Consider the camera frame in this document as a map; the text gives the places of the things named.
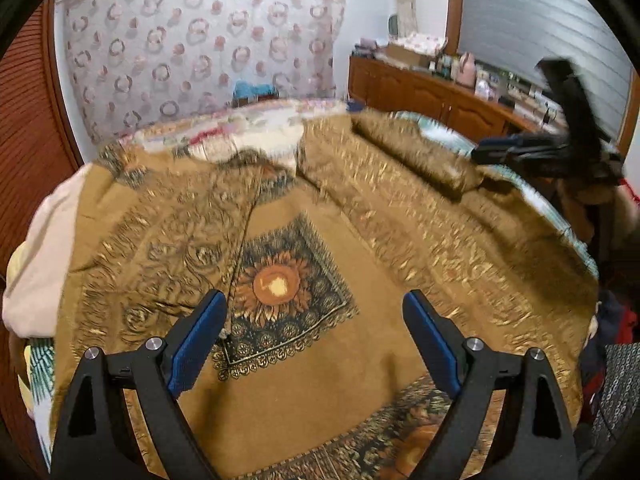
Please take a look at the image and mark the wooden sideboard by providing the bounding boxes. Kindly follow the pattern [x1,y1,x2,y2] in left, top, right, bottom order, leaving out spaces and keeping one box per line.
[348,55,566,136]

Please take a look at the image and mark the person's right forearm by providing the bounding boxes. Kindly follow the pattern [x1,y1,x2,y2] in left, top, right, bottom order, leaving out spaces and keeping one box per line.
[555,180,640,273]

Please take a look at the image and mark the pile of dark clothes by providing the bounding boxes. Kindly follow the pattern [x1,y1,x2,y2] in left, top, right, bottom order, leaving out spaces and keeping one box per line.
[580,287,640,461]

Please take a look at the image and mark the blue cloth bundle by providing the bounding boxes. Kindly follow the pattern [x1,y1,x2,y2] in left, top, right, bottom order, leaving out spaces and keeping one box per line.
[234,80,277,102]

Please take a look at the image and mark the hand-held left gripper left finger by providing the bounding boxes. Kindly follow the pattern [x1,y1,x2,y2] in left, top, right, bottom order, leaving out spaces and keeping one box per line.
[50,289,228,480]

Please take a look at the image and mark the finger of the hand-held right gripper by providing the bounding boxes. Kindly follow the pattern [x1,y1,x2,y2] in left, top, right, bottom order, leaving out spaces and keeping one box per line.
[471,132,568,167]

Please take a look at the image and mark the row of small bottles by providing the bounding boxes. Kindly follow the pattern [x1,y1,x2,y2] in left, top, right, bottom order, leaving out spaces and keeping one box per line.
[430,52,563,123]

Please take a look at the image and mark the rose ring patterned curtain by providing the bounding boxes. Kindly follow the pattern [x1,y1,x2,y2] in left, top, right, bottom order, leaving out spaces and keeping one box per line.
[55,0,347,146]

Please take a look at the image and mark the pink bag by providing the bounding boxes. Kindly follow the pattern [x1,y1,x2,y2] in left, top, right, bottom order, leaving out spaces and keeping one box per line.
[457,51,477,87]

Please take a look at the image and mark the floral printed box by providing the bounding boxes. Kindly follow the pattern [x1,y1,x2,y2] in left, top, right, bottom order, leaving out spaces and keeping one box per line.
[387,30,448,68]

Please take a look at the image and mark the wooden louvered wardrobe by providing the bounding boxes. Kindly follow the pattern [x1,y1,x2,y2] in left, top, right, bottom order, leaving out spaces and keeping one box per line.
[0,0,86,461]

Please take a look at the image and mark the pale pink blanket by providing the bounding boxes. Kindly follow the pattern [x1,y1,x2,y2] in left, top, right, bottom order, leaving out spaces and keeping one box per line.
[2,170,96,338]

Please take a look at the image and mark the brown sunflower print scarf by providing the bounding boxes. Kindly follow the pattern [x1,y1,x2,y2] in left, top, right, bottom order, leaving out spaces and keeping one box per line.
[50,110,601,480]

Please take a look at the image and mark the white window blinds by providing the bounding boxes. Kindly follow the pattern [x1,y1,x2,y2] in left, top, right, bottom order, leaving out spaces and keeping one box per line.
[457,0,632,136]

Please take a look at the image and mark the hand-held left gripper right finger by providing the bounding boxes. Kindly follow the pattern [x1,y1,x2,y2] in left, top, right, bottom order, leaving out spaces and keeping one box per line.
[402,289,581,480]

